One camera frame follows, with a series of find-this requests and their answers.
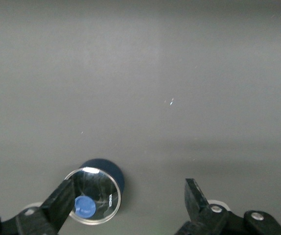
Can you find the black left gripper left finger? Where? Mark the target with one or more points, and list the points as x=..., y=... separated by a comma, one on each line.
x=57, y=200

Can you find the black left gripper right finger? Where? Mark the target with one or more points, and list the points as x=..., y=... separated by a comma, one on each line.
x=196, y=203

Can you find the glass lid with blue knob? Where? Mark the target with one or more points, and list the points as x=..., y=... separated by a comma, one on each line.
x=99, y=186

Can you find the dark grey table mat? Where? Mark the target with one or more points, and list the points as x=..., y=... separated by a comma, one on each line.
x=32, y=73

